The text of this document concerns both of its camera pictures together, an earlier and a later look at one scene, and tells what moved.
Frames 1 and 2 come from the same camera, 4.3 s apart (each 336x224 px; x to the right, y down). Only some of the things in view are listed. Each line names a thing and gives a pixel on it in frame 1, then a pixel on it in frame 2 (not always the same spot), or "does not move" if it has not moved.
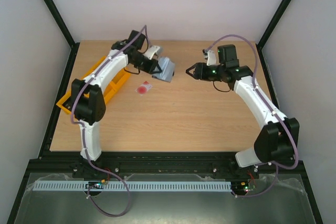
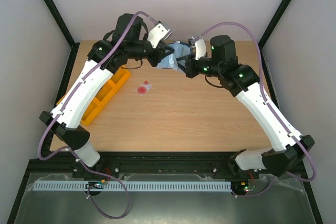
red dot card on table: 143,88 does not move
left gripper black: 151,68 -> 160,54
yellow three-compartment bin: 115,82 does not move
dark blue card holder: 167,67 -> 181,49
